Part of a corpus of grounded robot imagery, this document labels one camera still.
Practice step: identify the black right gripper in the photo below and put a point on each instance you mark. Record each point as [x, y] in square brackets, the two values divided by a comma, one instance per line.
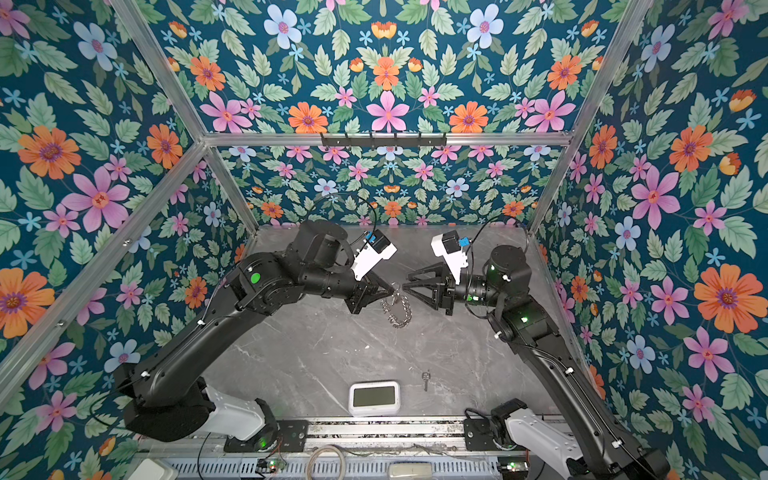
[445, 289]

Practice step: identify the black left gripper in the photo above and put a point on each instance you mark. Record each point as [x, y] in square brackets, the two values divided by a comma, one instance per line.
[368, 290]

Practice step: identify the steel key holder plate with rings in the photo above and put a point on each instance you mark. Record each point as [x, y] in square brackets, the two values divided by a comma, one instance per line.
[397, 308]

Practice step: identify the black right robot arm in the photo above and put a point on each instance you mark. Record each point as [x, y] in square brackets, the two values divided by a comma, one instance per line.
[597, 445]

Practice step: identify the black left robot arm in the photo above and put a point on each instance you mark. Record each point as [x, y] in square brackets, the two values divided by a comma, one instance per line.
[169, 397]

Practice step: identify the white digital timer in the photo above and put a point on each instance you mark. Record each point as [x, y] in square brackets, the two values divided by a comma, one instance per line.
[374, 399]

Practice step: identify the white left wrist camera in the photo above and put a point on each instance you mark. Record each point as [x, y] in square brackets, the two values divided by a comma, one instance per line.
[377, 247]

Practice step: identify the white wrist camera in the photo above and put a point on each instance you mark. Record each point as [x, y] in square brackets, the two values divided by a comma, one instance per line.
[452, 248]
[377, 247]

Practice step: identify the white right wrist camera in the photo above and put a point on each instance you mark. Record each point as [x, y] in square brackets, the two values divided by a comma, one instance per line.
[452, 248]

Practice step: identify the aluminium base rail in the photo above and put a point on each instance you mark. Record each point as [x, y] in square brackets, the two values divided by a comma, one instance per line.
[437, 434]

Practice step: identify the black hook rail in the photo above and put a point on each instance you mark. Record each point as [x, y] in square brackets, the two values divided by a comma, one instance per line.
[371, 140]

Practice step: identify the aluminium frame post back right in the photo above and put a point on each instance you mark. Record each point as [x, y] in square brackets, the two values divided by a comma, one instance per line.
[626, 31]

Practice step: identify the aluminium frame post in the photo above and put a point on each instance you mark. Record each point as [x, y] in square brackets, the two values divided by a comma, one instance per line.
[626, 31]
[140, 32]

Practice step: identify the aluminium frame post back left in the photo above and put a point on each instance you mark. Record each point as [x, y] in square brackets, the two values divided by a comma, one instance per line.
[140, 32]

